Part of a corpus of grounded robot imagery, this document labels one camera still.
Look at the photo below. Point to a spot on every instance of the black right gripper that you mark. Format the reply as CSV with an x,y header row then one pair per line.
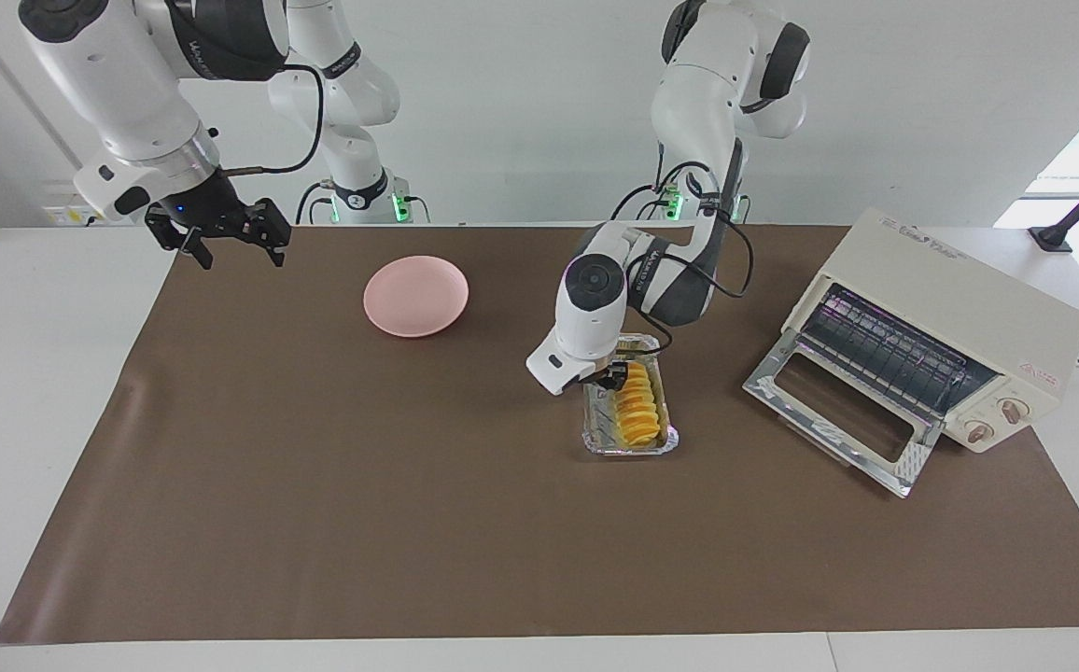
x,y
208,210

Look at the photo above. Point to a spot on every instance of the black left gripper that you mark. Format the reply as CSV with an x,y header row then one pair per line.
x,y
603,371

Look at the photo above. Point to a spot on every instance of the aluminium foil tray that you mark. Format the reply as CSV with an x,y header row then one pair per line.
x,y
628,451

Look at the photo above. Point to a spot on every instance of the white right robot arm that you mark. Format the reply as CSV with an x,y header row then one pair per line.
x,y
119,84

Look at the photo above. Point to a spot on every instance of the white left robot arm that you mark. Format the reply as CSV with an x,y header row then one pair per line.
x,y
698,103

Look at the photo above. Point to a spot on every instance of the glass oven door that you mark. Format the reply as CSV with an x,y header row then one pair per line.
x,y
838,411

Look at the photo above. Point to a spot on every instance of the white toaster oven body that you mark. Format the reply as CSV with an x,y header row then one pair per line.
x,y
950,271

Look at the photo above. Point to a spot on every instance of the beige oven knob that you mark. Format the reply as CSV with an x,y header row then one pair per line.
x,y
1013,408
979,431

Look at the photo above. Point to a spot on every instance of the pink round plate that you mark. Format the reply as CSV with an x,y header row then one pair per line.
x,y
416,297

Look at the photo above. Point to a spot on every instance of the brown table mat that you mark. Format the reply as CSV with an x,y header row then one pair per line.
x,y
409,523

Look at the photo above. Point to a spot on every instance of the white wall outlet box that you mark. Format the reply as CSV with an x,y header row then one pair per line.
x,y
68,216

